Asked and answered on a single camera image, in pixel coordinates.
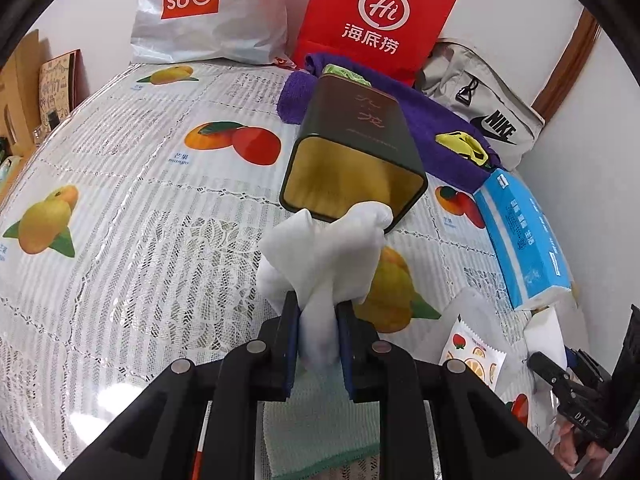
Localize light green cloth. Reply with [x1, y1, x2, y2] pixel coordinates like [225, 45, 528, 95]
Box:
[262, 375, 382, 480]

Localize fruit print lace tablecloth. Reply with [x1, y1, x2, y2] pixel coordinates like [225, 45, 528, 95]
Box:
[0, 57, 581, 480]

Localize brown cardboard boxes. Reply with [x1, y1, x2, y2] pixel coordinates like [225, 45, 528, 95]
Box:
[0, 29, 44, 159]

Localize white sling bag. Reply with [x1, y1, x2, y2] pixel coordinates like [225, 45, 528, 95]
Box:
[414, 40, 546, 171]

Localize brown printed box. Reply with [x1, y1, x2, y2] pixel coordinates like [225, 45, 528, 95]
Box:
[38, 49, 84, 129]

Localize brown wooden trim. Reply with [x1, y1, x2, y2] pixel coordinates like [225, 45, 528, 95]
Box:
[530, 10, 604, 122]

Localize fruit print packet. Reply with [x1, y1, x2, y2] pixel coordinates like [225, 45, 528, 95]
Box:
[438, 314, 507, 394]

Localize dark green tin box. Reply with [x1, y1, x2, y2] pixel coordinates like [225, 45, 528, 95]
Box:
[278, 73, 429, 235]

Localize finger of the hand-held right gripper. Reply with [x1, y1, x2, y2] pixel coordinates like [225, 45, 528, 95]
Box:
[527, 352, 574, 399]
[567, 347, 607, 392]

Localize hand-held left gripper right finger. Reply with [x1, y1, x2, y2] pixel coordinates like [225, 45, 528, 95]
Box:
[335, 301, 572, 480]

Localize person's right hand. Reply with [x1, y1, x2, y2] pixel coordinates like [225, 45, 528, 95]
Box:
[556, 420, 594, 476]

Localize red paper bag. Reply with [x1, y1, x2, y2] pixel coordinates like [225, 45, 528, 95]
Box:
[292, 0, 462, 92]

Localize light green tissue pack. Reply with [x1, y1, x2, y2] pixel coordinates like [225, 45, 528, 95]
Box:
[321, 62, 372, 87]

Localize purple towel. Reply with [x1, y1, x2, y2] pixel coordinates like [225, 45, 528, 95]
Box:
[277, 52, 504, 195]

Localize white tissue sheet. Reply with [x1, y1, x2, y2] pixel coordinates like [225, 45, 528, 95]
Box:
[524, 307, 569, 369]

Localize white cloth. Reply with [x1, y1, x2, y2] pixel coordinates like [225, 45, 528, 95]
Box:
[257, 201, 396, 374]

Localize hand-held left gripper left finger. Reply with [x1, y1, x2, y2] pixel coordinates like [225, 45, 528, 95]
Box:
[60, 291, 304, 480]

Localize white plastic shopping bag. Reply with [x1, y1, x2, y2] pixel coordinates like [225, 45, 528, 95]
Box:
[129, 0, 290, 66]

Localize blue tissue pack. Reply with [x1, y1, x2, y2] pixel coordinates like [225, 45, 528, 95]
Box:
[472, 167, 575, 312]

